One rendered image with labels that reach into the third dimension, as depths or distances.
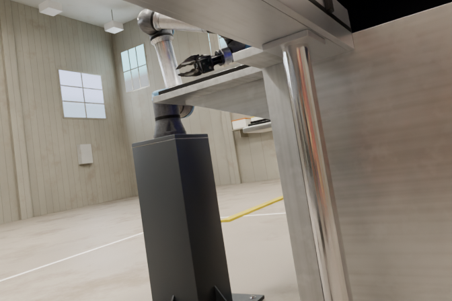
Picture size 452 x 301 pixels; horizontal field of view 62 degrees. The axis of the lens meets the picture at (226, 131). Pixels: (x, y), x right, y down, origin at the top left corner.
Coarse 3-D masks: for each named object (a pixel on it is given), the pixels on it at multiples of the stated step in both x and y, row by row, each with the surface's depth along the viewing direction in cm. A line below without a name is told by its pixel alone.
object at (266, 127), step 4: (260, 124) 185; (264, 124) 184; (268, 124) 182; (244, 128) 190; (248, 128) 188; (252, 128) 187; (256, 128) 186; (260, 128) 185; (264, 128) 184; (268, 128) 185; (244, 132) 190; (248, 132) 191; (252, 132) 195; (256, 132) 200
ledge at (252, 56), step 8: (248, 48) 82; (256, 48) 81; (240, 56) 83; (248, 56) 82; (256, 56) 83; (264, 56) 84; (272, 56) 85; (248, 64) 89; (256, 64) 90; (264, 64) 92; (272, 64) 93
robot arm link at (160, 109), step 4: (168, 88) 169; (156, 92) 169; (152, 96) 171; (152, 100) 171; (156, 104) 168; (160, 104) 167; (164, 104) 167; (168, 104) 168; (156, 108) 168; (160, 108) 167; (164, 108) 167; (168, 108) 167; (172, 108) 168; (176, 108) 170; (180, 108) 175; (156, 112) 169; (160, 112) 167; (164, 112) 167; (168, 112) 167; (172, 112) 168; (176, 112) 169; (180, 112) 178; (156, 116) 169
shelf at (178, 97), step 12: (240, 72) 101; (252, 72) 99; (204, 84) 108; (216, 84) 105; (228, 84) 108; (240, 84) 110; (156, 96) 118; (168, 96) 115; (180, 96) 115; (192, 96) 118
